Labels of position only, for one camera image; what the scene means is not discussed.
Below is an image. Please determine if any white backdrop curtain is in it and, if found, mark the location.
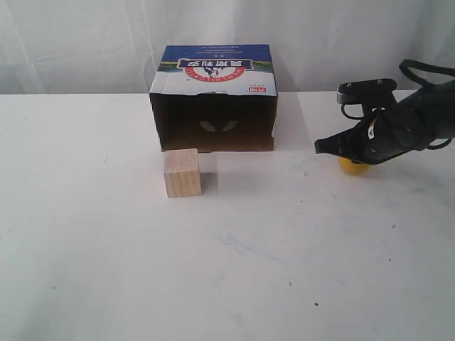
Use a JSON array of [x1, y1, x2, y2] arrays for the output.
[[1, 1, 454, 94]]

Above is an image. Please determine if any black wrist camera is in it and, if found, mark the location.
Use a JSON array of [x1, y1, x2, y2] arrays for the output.
[[337, 78, 397, 105]]

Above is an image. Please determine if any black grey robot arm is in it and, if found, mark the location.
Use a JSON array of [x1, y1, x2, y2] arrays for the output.
[[314, 78, 454, 166]]

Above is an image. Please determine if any black cable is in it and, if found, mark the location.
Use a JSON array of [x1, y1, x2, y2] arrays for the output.
[[341, 59, 455, 150]]

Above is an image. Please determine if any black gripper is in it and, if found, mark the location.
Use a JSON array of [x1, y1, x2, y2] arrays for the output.
[[314, 99, 431, 166]]

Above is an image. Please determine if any yellow ball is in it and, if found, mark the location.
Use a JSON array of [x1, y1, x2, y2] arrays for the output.
[[338, 157, 370, 176]]

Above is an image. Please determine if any wooden cube block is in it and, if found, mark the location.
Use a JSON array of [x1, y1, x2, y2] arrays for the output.
[[164, 148, 202, 198]]

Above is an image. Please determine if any blue white milk carton box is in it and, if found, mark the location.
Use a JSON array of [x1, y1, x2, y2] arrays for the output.
[[149, 44, 278, 153]]

